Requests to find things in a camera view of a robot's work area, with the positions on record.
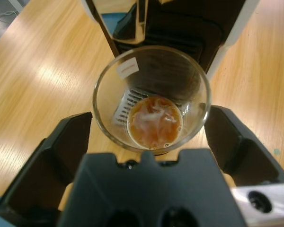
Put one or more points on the clear drinking glass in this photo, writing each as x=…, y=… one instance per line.
x=153, y=127

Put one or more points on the white capsule coffee machine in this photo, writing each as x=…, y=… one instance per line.
x=180, y=30

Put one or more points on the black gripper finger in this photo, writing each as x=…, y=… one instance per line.
x=251, y=160
x=38, y=177

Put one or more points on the small green dot sticker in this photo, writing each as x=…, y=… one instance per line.
x=277, y=151

